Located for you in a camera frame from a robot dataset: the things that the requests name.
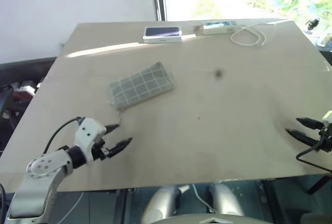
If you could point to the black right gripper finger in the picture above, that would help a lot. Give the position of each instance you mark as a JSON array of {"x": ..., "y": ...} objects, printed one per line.
[
  {"x": 301, "y": 137},
  {"x": 308, "y": 122}
]

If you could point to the black table leg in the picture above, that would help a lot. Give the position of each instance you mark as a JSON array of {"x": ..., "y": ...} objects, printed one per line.
[{"x": 319, "y": 182}]

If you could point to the white power strip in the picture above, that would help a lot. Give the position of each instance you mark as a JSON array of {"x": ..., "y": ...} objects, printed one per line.
[{"x": 219, "y": 27}]

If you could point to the silver left robot leg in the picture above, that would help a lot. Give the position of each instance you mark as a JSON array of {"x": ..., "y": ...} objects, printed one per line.
[{"x": 160, "y": 203}]

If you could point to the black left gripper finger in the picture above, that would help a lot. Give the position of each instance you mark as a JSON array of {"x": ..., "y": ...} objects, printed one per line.
[
  {"x": 112, "y": 128},
  {"x": 120, "y": 146}
]

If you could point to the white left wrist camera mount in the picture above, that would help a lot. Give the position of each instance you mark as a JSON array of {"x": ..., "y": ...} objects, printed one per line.
[{"x": 87, "y": 133}]

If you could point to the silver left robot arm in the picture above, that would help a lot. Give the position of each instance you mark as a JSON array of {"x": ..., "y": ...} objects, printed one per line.
[{"x": 41, "y": 172}]

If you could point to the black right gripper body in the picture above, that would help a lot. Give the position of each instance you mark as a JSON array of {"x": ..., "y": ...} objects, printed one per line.
[{"x": 326, "y": 141}]

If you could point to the small black background object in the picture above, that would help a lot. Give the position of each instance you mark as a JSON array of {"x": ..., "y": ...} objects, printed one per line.
[{"x": 312, "y": 23}]

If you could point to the silver right robot leg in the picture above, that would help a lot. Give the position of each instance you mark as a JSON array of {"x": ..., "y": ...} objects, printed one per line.
[{"x": 225, "y": 200}]

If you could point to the white phone box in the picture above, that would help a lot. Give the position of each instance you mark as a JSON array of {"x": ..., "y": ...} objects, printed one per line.
[{"x": 163, "y": 35}]

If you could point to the grey checked cloth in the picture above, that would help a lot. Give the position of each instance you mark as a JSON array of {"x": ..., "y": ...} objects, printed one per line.
[{"x": 141, "y": 86}]

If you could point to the silver robot leg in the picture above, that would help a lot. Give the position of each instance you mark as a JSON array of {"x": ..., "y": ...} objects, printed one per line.
[
  {"x": 225, "y": 200},
  {"x": 160, "y": 203}
]

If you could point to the red and white device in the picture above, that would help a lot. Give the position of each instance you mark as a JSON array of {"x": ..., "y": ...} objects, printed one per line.
[{"x": 24, "y": 89}]

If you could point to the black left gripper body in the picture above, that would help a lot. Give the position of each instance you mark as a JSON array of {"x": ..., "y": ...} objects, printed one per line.
[{"x": 99, "y": 151}]

